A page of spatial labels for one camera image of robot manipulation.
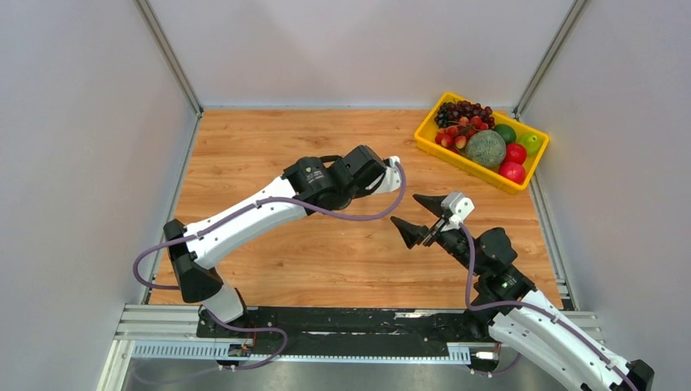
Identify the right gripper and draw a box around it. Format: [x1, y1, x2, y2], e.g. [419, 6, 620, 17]
[389, 195, 482, 277]

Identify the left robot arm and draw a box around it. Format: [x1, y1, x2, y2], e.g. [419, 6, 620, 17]
[163, 145, 403, 337]

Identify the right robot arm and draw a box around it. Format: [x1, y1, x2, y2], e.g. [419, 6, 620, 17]
[390, 191, 654, 390]

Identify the red cherry cluster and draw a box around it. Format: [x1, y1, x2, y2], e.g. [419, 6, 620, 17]
[434, 116, 495, 151]

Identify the green netted melon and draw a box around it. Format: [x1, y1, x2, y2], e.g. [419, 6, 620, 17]
[465, 130, 506, 169]

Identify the red pomegranate fruit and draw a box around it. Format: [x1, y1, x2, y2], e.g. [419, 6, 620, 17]
[498, 161, 526, 184]

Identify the dark grape bunch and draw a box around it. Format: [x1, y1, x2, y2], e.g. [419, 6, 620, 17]
[433, 100, 495, 129]

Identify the red apple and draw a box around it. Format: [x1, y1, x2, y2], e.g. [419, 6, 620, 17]
[504, 143, 527, 165]

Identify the dark green lime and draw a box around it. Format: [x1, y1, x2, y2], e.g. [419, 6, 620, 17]
[494, 124, 517, 144]

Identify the light green apple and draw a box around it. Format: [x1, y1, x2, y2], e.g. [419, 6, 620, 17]
[517, 133, 543, 156]

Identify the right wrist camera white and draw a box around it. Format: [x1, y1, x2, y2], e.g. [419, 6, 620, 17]
[441, 191, 475, 231]

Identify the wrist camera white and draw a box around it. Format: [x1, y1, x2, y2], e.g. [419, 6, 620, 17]
[441, 191, 475, 231]
[368, 156, 402, 195]

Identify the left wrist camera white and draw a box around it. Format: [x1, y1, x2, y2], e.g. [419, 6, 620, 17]
[368, 156, 402, 195]

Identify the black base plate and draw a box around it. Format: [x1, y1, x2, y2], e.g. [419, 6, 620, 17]
[196, 306, 496, 358]

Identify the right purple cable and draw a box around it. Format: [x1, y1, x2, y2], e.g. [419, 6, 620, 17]
[457, 221, 640, 391]

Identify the aluminium frame rail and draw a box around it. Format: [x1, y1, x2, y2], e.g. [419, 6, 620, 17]
[97, 280, 579, 391]

